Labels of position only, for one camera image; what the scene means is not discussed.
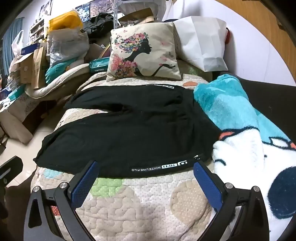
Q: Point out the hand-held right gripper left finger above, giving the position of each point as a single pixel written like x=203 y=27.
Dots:
x=83 y=186

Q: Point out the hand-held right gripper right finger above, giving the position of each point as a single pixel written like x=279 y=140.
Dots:
x=207 y=186

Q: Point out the black pants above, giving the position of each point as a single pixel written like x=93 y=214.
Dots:
x=138 y=129

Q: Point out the quilted patchwork bedspread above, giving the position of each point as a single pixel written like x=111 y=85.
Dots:
x=138 y=204

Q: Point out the teal cartoon fleece blanket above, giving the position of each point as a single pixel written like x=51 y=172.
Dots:
x=231 y=106

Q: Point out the beige padded seat cushion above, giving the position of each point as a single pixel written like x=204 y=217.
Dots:
x=57 y=83

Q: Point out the cardboard box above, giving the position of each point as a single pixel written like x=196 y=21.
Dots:
x=23 y=67

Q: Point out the brown paper bag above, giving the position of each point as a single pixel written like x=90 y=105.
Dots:
x=39 y=64

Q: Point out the dark cloth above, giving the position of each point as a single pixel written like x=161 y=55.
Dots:
x=272 y=102

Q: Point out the teal cloth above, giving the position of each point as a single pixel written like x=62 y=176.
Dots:
x=55 y=69

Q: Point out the blue box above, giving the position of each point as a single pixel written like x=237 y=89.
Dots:
x=31 y=49

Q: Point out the teal packet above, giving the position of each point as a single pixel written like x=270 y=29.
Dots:
x=98 y=66

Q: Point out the blue curtain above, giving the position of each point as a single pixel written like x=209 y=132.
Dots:
x=10 y=46

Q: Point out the white plastic bag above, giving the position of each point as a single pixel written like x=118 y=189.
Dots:
x=17 y=44

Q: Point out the clear plastic bag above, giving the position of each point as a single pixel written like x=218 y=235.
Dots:
x=67 y=46

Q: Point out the floral silhouette print cushion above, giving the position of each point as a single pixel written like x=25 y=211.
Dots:
x=159 y=60

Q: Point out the white paper bag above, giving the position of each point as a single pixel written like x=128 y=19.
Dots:
x=201 y=41

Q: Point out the red object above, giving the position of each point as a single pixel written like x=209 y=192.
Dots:
x=228 y=36

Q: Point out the yellow bag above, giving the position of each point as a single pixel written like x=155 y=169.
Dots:
x=67 y=20

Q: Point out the black clothing pile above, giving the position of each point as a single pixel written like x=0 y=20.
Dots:
x=98 y=25

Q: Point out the wooden panel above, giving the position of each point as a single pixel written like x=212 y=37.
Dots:
x=266 y=27

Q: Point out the wall shelf with small goods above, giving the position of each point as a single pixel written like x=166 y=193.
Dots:
x=37 y=30

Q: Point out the wall poster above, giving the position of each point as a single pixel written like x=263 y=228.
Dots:
x=46 y=7
x=101 y=8
x=83 y=11

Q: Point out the metal rack post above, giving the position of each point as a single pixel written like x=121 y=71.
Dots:
x=116 y=14

